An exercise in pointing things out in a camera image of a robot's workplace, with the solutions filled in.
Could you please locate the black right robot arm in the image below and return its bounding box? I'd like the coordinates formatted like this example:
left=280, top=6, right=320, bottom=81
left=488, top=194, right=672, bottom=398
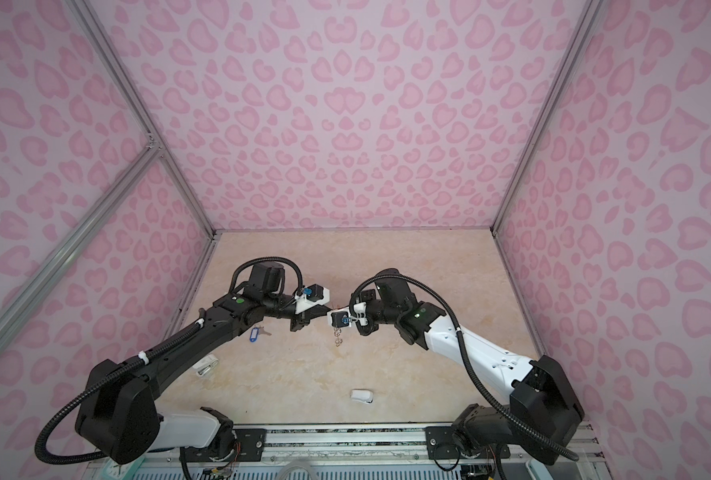
left=345, top=269, right=585, bottom=465

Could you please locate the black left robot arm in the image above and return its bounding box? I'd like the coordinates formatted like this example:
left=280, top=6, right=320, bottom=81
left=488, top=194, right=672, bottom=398
left=75, top=257, right=331, bottom=465

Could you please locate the blue tagged key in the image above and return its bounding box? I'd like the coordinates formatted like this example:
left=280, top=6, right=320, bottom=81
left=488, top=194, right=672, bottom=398
left=250, top=326, right=271, bottom=343

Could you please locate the small white plastic object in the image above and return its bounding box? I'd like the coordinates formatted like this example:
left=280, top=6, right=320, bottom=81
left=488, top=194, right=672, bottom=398
left=351, top=389, right=375, bottom=404

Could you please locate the white tagged key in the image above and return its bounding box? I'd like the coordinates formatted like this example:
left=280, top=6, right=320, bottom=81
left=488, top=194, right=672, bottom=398
left=192, top=354, right=219, bottom=377

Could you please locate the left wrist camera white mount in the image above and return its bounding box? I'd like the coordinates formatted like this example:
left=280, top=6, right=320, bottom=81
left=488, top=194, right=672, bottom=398
left=295, top=284, right=331, bottom=314

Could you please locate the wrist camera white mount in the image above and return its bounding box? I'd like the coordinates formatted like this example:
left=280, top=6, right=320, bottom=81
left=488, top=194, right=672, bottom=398
left=295, top=284, right=331, bottom=314
left=327, top=302, right=367, bottom=328

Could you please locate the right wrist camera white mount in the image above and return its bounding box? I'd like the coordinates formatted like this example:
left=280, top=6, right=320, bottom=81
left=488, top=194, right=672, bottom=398
left=327, top=302, right=367, bottom=328

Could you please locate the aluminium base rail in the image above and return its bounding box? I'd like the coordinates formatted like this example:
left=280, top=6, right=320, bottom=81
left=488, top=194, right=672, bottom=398
left=84, top=421, right=611, bottom=480

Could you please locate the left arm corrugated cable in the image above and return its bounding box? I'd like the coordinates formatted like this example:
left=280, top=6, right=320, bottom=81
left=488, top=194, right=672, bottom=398
left=34, top=256, right=306, bottom=466

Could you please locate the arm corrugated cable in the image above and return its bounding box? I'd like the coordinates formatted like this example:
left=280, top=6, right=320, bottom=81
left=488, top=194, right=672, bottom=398
left=34, top=256, right=306, bottom=466
left=348, top=273, right=579, bottom=463

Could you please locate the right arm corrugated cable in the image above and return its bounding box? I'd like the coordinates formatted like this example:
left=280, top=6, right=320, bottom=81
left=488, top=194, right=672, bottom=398
left=348, top=273, right=579, bottom=463

